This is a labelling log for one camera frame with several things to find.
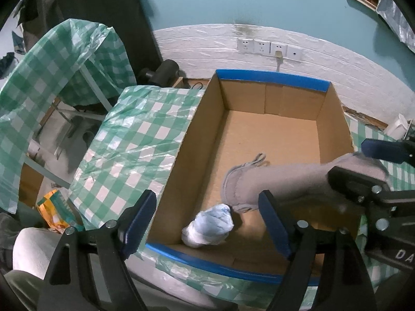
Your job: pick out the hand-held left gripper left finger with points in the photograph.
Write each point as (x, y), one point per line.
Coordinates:
(139, 225)

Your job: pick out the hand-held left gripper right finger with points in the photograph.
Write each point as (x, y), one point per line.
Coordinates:
(275, 226)

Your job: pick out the silver foil sheet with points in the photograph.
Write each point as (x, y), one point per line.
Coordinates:
(397, 16)

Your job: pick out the person's leg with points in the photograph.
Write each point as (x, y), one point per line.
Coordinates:
(32, 252)

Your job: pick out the black handheld device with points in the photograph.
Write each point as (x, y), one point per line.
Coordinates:
(163, 71)

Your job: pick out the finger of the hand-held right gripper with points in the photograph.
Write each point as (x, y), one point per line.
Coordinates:
(353, 181)
(379, 149)

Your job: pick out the orange snack packet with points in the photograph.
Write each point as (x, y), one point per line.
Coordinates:
(53, 209)

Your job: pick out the white plastic object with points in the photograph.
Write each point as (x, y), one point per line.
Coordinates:
(397, 126)

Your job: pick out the white metal table frame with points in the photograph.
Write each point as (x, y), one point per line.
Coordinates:
(97, 94)

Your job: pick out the draped green checked plastic sheet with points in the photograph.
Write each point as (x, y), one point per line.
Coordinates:
(42, 81)

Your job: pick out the rolled blue white cloth bundle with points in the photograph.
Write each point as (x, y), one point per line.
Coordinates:
(210, 226)

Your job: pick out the white wall socket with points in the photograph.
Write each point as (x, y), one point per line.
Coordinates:
(295, 53)
(262, 47)
(278, 47)
(245, 45)

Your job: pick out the green checked plastic tablecloth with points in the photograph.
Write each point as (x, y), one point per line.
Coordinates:
(136, 142)

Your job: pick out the grey sock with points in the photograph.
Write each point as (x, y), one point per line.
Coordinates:
(291, 178)

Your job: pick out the blue-edged cardboard box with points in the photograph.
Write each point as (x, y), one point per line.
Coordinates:
(275, 136)

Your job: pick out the hanging dark clothes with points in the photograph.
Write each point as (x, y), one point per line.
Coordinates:
(35, 3)

